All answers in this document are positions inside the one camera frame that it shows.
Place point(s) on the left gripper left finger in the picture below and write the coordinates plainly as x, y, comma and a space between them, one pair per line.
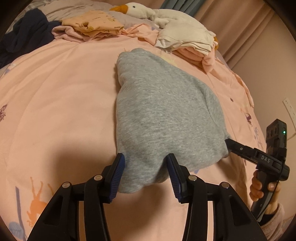
60, 218

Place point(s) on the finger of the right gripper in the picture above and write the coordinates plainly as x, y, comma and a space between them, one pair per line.
239, 149

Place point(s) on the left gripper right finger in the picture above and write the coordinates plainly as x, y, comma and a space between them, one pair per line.
232, 218

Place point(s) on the grey New York sweatshirt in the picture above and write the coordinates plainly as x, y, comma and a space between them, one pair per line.
161, 109

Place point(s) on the pink printed duvet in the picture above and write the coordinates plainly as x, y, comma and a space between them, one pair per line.
58, 117

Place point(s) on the pink folded garment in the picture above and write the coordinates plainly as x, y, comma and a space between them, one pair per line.
196, 56

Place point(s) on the cream folded garment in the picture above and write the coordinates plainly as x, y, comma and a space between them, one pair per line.
176, 35

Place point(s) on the teal curtain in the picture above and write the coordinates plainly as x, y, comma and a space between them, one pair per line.
189, 7

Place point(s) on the white goose plush toy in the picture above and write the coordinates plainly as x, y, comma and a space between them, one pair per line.
160, 17

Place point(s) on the navy crumpled garment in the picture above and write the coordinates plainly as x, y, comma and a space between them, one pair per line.
29, 33

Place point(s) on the orange folded garment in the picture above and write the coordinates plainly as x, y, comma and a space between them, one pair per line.
94, 24

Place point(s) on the mauve bed sheet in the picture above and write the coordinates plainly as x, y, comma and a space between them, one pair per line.
61, 10

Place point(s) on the plaid blue pillow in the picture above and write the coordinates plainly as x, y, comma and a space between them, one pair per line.
33, 5

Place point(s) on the white wall socket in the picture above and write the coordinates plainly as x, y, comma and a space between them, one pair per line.
290, 110

